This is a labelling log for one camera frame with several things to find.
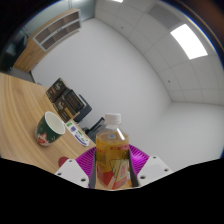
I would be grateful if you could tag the tall dark brown box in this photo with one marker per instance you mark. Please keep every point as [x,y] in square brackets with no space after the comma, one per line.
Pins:
[55,90]

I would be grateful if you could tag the green and white leaflet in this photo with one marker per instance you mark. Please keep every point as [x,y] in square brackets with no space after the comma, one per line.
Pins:
[77,134]

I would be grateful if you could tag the wooden glass-door shelf cabinet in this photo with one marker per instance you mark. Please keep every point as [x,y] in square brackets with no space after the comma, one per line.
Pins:
[33,53]

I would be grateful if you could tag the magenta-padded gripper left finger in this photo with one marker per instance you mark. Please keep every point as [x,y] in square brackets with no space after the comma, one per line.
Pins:
[71,171]

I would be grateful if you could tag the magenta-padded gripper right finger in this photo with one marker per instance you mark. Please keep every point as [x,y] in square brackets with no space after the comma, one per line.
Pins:
[153,168]

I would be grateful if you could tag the ceiling air vent grille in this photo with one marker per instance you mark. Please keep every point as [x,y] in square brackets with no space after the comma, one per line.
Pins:
[164,16]

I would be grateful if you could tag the square ceiling light panel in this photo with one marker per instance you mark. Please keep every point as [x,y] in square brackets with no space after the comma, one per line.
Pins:
[189,41]
[117,1]

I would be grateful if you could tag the dark blue office chair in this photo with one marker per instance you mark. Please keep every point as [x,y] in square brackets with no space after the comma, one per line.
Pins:
[85,108]

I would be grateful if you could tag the green printed mug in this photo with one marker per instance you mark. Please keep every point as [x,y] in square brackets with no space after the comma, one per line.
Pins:
[45,135]

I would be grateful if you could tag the wide dark brown box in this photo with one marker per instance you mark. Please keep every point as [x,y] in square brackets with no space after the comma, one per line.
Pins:
[68,105]

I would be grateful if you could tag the yellow drink bottle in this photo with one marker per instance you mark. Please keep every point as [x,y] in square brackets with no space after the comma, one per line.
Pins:
[111,156]

